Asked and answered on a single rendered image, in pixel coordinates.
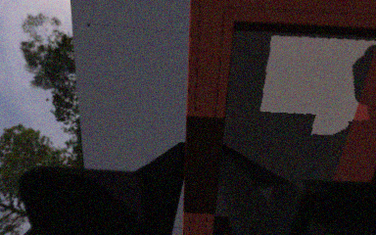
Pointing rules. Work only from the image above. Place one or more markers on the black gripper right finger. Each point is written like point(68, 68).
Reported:
point(260, 202)

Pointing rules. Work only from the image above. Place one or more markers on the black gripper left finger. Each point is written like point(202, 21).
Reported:
point(144, 201)

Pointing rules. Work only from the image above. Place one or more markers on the red rectangular picture frame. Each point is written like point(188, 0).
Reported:
point(289, 84)

